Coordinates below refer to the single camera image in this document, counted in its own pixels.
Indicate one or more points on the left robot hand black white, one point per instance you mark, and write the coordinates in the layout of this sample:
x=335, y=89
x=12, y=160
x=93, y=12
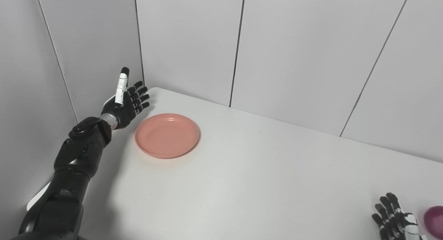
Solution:
x=128, y=103

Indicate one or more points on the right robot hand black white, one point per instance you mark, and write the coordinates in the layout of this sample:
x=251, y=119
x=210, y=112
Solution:
x=394, y=221

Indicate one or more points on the red onion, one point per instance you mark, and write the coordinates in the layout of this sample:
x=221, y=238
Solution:
x=434, y=221

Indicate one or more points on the pink round plate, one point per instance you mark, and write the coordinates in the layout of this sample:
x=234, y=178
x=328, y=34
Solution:
x=167, y=135

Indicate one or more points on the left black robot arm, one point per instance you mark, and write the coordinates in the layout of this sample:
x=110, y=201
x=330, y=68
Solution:
x=65, y=177

